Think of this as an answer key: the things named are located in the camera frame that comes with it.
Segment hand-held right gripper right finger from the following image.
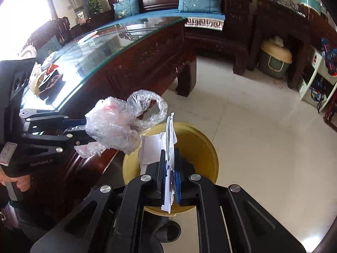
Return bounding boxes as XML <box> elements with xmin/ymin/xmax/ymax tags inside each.
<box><xmin>174</xmin><ymin>148</ymin><xmax>307</xmax><ymax>253</ymax></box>

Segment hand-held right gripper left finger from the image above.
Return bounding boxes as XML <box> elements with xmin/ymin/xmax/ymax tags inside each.
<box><xmin>30</xmin><ymin>150</ymin><xmax>174</xmax><ymax>253</ymax></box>

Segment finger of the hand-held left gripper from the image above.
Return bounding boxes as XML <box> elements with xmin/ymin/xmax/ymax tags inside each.
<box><xmin>19</xmin><ymin>109</ymin><xmax>88</xmax><ymax>133</ymax></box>
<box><xmin>20</xmin><ymin>127</ymin><xmax>98</xmax><ymax>155</ymax></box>

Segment white paper carton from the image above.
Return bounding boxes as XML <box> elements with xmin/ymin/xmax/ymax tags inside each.
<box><xmin>139</xmin><ymin>112</ymin><xmax>177</xmax><ymax>214</ymax></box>

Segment clear plastic bag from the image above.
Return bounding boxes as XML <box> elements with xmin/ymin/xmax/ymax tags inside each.
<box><xmin>74</xmin><ymin>90</ymin><xmax>169</xmax><ymax>159</ymax></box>

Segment person's left hand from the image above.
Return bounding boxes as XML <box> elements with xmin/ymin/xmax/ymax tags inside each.
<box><xmin>0</xmin><ymin>167</ymin><xmax>31</xmax><ymax>192</ymax></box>

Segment brown wrapper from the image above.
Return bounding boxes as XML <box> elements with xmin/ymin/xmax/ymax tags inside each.
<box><xmin>39</xmin><ymin>74</ymin><xmax>65</xmax><ymax>95</ymax></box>

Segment red white wrapper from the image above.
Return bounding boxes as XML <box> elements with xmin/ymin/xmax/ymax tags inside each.
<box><xmin>42</xmin><ymin>63</ymin><xmax>60</xmax><ymax>76</ymax></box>

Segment dark wooden armchair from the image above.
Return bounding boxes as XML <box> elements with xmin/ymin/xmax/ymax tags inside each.
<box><xmin>28</xmin><ymin>16</ymin><xmax>71</xmax><ymax>48</ymax></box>

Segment dark wooden glass-top table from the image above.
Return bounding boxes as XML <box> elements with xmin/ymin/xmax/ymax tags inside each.
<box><xmin>0</xmin><ymin>16</ymin><xmax>198</xmax><ymax>232</ymax></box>

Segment white pink wrapper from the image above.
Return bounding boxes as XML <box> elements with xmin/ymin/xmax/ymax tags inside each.
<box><xmin>78</xmin><ymin>30</ymin><xmax>100</xmax><ymax>44</ymax></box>

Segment dark wooden corner table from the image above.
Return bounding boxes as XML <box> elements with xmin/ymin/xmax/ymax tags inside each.
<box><xmin>71</xmin><ymin>9</ymin><xmax>115</xmax><ymax>36</ymax></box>

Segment green potted plant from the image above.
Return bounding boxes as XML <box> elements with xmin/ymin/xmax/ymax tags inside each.
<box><xmin>88</xmin><ymin>0</ymin><xmax>103</xmax><ymax>16</ymax></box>

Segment small teal embroidered cushion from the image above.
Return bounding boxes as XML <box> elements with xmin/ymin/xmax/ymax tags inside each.
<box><xmin>113</xmin><ymin>0</ymin><xmax>139</xmax><ymax>20</ymax></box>

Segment dark carved wooden sofa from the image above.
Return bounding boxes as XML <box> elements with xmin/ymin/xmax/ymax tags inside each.
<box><xmin>107</xmin><ymin>0</ymin><xmax>254</xmax><ymax>75</ymax></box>

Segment yellow green pet carrier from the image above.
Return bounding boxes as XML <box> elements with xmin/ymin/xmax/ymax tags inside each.
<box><xmin>258</xmin><ymin>35</ymin><xmax>293</xmax><ymax>80</ymax></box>

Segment red wooden stool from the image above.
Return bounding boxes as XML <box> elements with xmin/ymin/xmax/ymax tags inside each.
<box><xmin>322</xmin><ymin>103</ymin><xmax>337</xmax><ymax>132</ymax></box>

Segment blue white bag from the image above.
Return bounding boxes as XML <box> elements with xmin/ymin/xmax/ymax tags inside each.
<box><xmin>309</xmin><ymin>80</ymin><xmax>327</xmax><ymax>102</ymax></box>

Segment large teal embroidered cushion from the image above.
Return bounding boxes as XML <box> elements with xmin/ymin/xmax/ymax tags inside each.
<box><xmin>176</xmin><ymin>0</ymin><xmax>224</xmax><ymax>15</ymax></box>

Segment white storage rack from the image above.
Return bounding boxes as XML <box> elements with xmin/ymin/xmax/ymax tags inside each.
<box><xmin>297</xmin><ymin>46</ymin><xmax>337</xmax><ymax>108</ymax></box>

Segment dark wooden console table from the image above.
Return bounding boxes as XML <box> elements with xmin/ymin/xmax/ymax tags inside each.
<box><xmin>249</xmin><ymin>0</ymin><xmax>337</xmax><ymax>90</ymax></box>

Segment blue red toy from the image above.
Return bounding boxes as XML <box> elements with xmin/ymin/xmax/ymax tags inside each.
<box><xmin>320</xmin><ymin>37</ymin><xmax>337</xmax><ymax>77</ymax></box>

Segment teal storage box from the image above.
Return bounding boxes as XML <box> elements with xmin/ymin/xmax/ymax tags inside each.
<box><xmin>299</xmin><ymin>0</ymin><xmax>323</xmax><ymax>15</ymax></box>

